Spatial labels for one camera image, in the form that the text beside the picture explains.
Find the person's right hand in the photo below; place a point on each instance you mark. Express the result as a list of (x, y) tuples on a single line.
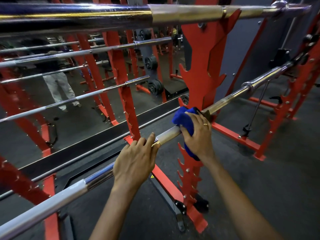
[(201, 139)]

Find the person's left hand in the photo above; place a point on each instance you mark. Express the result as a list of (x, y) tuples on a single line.
[(132, 164)]

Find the person's left fingers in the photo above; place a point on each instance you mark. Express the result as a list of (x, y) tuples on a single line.
[(143, 144)]

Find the person's right thumb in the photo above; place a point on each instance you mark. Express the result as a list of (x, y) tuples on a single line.
[(186, 133)]

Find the blue cleaning cloth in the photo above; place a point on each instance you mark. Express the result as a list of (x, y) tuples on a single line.
[(182, 118)]

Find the steel barbell with worn sleeve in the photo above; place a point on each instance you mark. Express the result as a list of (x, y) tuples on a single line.
[(50, 204)]

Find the person's right forearm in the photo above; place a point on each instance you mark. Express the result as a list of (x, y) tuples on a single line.
[(237, 204)]

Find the person's left forearm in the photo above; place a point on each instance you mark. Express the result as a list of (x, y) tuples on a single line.
[(117, 212)]

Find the red rack base beam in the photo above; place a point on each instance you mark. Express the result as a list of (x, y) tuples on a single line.
[(167, 181)]

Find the red rack floor beam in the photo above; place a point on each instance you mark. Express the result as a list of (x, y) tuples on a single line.
[(235, 136)]

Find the red notched rack upright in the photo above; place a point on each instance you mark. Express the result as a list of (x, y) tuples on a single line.
[(290, 109), (202, 59)]

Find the black pulley block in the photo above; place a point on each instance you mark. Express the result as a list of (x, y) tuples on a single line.
[(280, 58)]

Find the chrome barbell with brass collar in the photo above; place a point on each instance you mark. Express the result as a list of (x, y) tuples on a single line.
[(175, 13)]

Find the black bench base frame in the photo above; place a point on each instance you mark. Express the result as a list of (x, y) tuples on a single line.
[(172, 202)]

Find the large wall mirror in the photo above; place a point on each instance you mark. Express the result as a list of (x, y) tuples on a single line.
[(82, 114)]

